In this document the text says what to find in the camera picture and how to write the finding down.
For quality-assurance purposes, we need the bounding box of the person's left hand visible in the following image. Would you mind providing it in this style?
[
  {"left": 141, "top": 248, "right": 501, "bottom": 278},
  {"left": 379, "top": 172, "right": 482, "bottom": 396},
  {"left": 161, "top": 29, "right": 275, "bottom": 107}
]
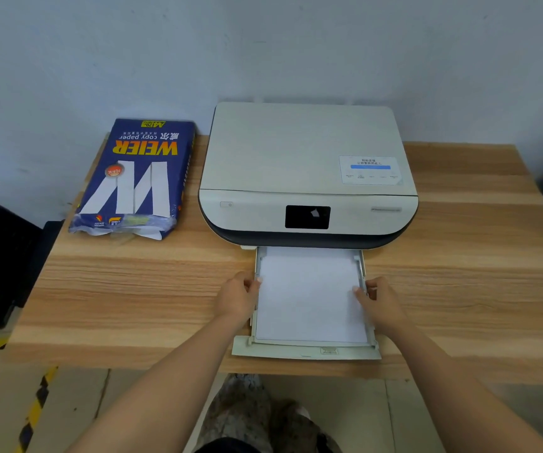
[{"left": 214, "top": 271, "right": 263, "bottom": 327}]

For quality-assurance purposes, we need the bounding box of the person's right hand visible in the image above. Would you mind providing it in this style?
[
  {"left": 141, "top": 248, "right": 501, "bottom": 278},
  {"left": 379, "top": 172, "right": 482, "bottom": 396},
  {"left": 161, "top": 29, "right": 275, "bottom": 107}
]
[{"left": 353, "top": 277, "right": 412, "bottom": 335}]

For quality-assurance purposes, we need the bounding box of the white paper stack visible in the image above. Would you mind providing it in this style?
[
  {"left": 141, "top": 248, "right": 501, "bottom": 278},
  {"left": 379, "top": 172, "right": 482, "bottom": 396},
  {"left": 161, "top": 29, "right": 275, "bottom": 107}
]
[{"left": 255, "top": 247, "right": 369, "bottom": 344}]

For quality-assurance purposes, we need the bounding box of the person's right forearm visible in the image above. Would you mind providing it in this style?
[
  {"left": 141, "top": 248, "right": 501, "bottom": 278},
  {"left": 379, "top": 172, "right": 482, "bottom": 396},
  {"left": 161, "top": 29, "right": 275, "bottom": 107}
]
[{"left": 379, "top": 321, "right": 543, "bottom": 453}]

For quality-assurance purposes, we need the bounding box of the person's left forearm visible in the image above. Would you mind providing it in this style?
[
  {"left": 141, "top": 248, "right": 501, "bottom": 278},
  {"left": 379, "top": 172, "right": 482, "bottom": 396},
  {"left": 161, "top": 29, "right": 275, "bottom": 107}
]
[{"left": 66, "top": 312, "right": 248, "bottom": 453}]

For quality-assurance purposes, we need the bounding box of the white printer paper tray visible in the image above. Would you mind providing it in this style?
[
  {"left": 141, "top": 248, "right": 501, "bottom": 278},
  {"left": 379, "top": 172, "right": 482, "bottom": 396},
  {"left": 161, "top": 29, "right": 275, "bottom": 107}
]
[{"left": 232, "top": 245, "right": 382, "bottom": 361}]

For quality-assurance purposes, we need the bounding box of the white label sticker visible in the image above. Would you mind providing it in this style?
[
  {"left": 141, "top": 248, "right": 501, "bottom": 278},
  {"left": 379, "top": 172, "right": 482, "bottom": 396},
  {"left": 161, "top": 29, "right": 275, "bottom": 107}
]
[{"left": 339, "top": 155, "right": 403, "bottom": 186}]

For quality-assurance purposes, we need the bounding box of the mottled grey shoe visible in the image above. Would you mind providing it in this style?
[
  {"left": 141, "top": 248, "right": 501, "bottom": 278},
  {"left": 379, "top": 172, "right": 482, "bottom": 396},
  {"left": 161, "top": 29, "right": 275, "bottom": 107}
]
[
  {"left": 197, "top": 373, "right": 273, "bottom": 453},
  {"left": 269, "top": 400, "right": 343, "bottom": 453}
]

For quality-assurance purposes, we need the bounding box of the white and dark grey printer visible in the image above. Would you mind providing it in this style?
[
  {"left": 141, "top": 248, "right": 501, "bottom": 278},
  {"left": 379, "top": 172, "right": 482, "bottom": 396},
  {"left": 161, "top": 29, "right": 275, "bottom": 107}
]
[{"left": 198, "top": 102, "right": 419, "bottom": 250}]

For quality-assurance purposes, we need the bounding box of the blue copy paper ream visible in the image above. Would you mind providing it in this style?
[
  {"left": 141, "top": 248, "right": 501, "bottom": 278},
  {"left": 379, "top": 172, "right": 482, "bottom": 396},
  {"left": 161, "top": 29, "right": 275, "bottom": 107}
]
[{"left": 68, "top": 119, "right": 196, "bottom": 241}]

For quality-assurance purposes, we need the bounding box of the black furniture piece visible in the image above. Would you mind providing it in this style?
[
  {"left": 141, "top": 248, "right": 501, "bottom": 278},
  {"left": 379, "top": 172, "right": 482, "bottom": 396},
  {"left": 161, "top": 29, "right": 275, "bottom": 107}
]
[{"left": 0, "top": 187, "right": 64, "bottom": 330}]

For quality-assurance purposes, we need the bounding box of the yellow black hazard tape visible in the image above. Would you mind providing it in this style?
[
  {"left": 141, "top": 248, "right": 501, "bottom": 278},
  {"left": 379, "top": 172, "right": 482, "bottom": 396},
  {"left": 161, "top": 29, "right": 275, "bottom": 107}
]
[{"left": 15, "top": 366, "right": 59, "bottom": 453}]

